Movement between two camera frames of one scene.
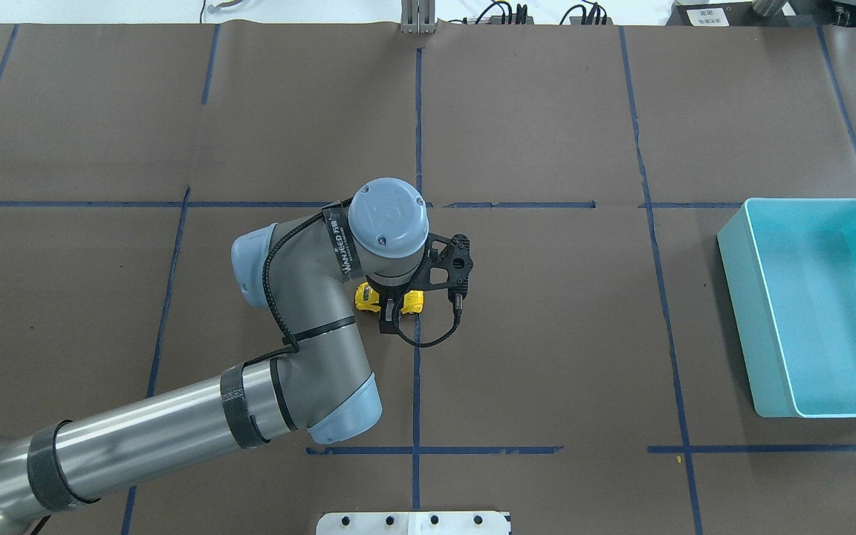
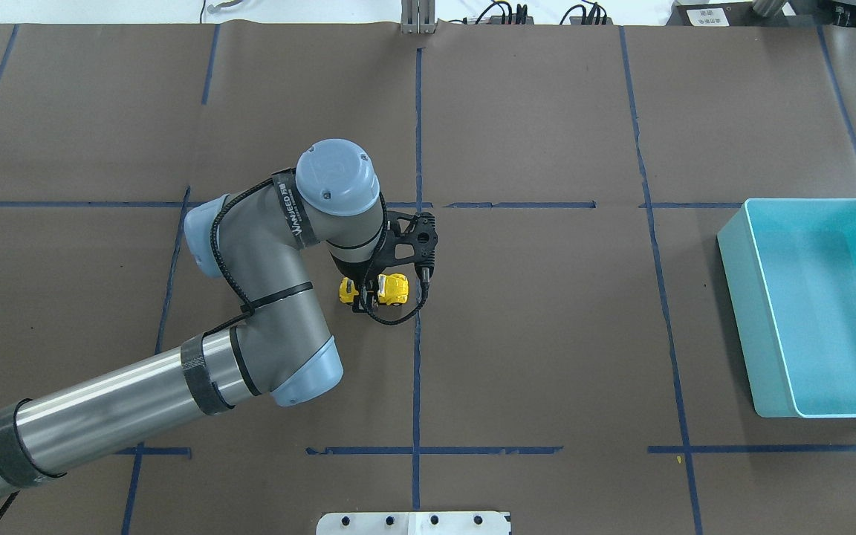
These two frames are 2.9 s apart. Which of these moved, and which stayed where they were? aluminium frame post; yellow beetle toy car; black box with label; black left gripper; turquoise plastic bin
Moved: black left gripper; yellow beetle toy car
Stayed: aluminium frame post; black box with label; turquoise plastic bin
